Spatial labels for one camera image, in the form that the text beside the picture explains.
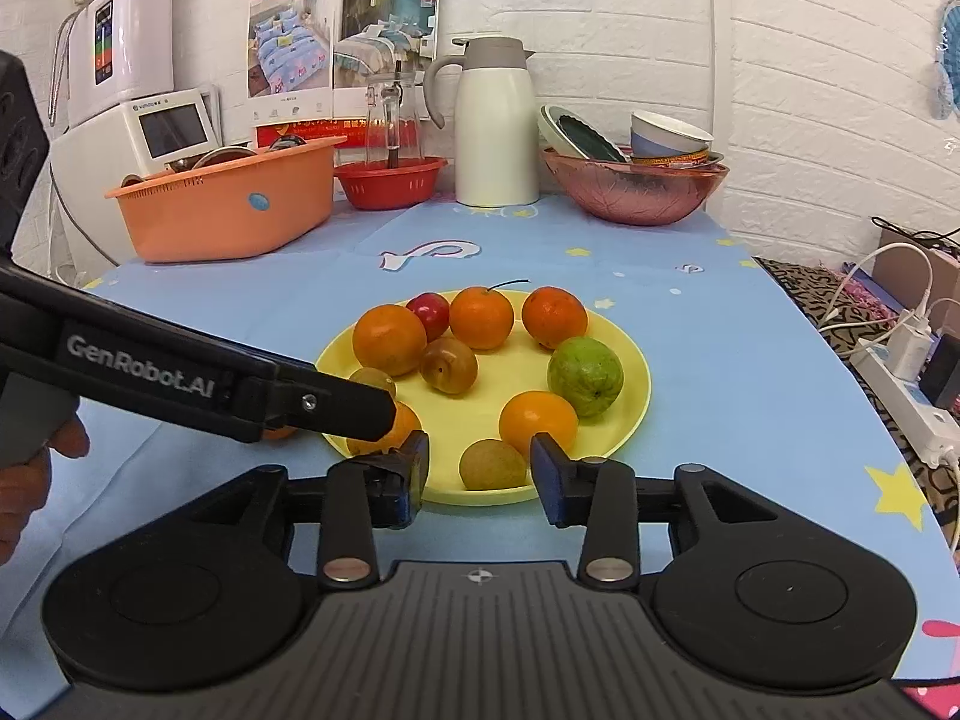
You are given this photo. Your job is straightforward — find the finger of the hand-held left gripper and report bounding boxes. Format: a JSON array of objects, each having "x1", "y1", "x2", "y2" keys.
[{"x1": 234, "y1": 369, "x2": 399, "y2": 443}]

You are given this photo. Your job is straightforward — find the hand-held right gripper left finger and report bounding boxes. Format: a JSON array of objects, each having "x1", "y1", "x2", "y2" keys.
[{"x1": 191, "y1": 430, "x2": 433, "y2": 590}]

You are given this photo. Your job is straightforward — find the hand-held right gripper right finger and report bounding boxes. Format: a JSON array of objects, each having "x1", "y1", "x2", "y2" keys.
[{"x1": 529, "y1": 431, "x2": 778, "y2": 590}]

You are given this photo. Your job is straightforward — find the small brownish green fruit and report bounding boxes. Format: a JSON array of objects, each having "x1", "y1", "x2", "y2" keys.
[
  {"x1": 349, "y1": 367, "x2": 397, "y2": 398},
  {"x1": 459, "y1": 439, "x2": 530, "y2": 491}
]

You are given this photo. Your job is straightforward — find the yellow plastic plate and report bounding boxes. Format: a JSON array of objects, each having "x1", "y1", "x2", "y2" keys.
[{"x1": 315, "y1": 289, "x2": 652, "y2": 507}]

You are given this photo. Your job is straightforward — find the large green guava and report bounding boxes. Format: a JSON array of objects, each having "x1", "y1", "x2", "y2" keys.
[{"x1": 547, "y1": 337, "x2": 625, "y2": 419}]

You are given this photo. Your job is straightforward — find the dark brown plum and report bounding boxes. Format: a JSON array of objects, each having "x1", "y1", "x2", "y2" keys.
[{"x1": 418, "y1": 337, "x2": 479, "y2": 395}]

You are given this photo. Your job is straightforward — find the red plum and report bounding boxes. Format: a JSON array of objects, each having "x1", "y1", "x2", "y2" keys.
[{"x1": 406, "y1": 292, "x2": 451, "y2": 342}]

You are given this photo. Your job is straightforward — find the dark reddish orange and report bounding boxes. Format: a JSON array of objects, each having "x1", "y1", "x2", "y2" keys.
[{"x1": 522, "y1": 286, "x2": 589, "y2": 350}]

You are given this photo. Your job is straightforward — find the orange with stem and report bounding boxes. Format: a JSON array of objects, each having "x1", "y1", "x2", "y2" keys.
[{"x1": 449, "y1": 279, "x2": 530, "y2": 350}]

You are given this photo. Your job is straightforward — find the person's left hand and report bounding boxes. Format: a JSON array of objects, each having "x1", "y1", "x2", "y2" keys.
[{"x1": 0, "y1": 420, "x2": 91, "y2": 568}]

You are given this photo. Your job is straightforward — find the orange plastic basin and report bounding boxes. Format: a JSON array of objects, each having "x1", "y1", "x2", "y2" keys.
[{"x1": 105, "y1": 136, "x2": 347, "y2": 265}]

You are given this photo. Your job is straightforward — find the blue printed tablecloth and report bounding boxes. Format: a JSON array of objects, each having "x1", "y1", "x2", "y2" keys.
[{"x1": 0, "y1": 191, "x2": 960, "y2": 720}]

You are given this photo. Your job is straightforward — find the white appliance with screen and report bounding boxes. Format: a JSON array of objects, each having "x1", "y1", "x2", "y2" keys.
[{"x1": 51, "y1": 86, "x2": 223, "y2": 278}]

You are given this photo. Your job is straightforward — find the red plastic basket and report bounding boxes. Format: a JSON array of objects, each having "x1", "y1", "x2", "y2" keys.
[{"x1": 334, "y1": 157, "x2": 449, "y2": 212}]

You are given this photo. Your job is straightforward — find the clear glass jar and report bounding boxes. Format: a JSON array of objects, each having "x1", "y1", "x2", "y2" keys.
[{"x1": 364, "y1": 64, "x2": 430, "y2": 170}]

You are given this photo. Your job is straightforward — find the pink glass bowl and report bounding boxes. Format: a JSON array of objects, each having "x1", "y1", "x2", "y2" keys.
[{"x1": 541, "y1": 146, "x2": 730, "y2": 227}]

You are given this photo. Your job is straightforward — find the leopard-print cloth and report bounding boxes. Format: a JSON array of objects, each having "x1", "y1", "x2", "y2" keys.
[{"x1": 754, "y1": 256, "x2": 960, "y2": 466}]

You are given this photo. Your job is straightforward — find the white thermos jug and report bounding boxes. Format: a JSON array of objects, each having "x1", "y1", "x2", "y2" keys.
[{"x1": 424, "y1": 36, "x2": 542, "y2": 208}]

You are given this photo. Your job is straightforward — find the green-lined white bowl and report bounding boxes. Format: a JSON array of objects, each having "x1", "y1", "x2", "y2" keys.
[{"x1": 538, "y1": 105, "x2": 631, "y2": 164}]

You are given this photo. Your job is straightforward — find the red-rimmed patterned bowl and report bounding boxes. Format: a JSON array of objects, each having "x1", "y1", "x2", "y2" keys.
[{"x1": 630, "y1": 151, "x2": 727, "y2": 169}]

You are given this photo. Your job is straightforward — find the white and blue bowl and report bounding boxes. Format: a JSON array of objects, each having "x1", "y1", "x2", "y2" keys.
[{"x1": 630, "y1": 110, "x2": 712, "y2": 158}]

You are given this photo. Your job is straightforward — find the white power strip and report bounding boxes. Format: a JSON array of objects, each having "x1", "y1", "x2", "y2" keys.
[{"x1": 855, "y1": 349, "x2": 960, "y2": 470}]

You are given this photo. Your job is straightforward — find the white charger plug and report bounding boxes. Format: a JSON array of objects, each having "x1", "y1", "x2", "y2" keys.
[{"x1": 885, "y1": 315, "x2": 935, "y2": 383}]

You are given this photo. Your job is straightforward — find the black charger plug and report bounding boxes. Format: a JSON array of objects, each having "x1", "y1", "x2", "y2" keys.
[{"x1": 919, "y1": 334, "x2": 960, "y2": 410}]

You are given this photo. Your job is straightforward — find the cardboard box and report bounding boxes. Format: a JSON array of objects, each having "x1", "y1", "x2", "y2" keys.
[{"x1": 874, "y1": 229, "x2": 960, "y2": 331}]

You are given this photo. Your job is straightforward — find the white wall water purifier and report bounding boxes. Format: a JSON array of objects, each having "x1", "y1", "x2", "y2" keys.
[{"x1": 67, "y1": 0, "x2": 175, "y2": 128}]

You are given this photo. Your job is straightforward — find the white charging cable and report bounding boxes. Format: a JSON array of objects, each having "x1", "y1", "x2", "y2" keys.
[{"x1": 817, "y1": 244, "x2": 935, "y2": 332}]

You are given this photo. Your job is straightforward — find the wall calendar poster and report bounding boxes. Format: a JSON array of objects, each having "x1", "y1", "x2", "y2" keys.
[{"x1": 247, "y1": 0, "x2": 441, "y2": 151}]

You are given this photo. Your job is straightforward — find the black cable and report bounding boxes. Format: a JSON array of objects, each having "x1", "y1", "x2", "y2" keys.
[{"x1": 870, "y1": 216, "x2": 960, "y2": 250}]

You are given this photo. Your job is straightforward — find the white wall pipe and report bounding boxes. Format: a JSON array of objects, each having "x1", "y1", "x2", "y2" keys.
[{"x1": 701, "y1": 0, "x2": 725, "y2": 166}]

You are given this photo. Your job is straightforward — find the blue round wall ornament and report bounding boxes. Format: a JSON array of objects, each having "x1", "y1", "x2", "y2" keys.
[{"x1": 934, "y1": 0, "x2": 960, "y2": 121}]

